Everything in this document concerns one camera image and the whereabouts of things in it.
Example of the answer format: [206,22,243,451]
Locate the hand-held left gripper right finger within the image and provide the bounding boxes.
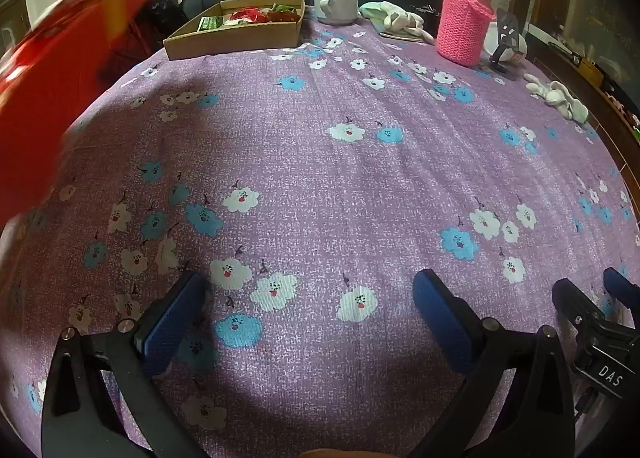
[410,268,576,458]

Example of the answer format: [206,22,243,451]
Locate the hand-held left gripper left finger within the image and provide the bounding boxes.
[41,270,211,458]

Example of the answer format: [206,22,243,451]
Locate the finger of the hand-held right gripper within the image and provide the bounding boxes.
[602,267,640,326]
[551,278,608,336]

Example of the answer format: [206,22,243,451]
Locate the red box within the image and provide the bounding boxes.
[0,0,171,234]

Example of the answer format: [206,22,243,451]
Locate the purple floral tablecloth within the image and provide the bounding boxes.
[0,3,636,458]

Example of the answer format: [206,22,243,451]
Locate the white gloves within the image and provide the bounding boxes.
[523,72,591,124]

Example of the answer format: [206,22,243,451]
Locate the white bowl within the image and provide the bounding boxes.
[482,20,528,64]

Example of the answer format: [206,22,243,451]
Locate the wooden cabinet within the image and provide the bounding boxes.
[520,0,640,139]

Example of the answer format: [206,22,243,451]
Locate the tan flat card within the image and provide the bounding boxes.
[377,28,423,44]

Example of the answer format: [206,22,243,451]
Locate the pink thermos with knitted sleeve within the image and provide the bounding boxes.
[436,0,497,70]

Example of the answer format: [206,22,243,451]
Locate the cardboard tray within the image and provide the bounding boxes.
[163,0,306,61]

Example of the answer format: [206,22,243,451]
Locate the small red snack packet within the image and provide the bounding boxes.
[230,7,268,24]

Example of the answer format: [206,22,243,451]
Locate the white mug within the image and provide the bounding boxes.
[313,0,361,26]

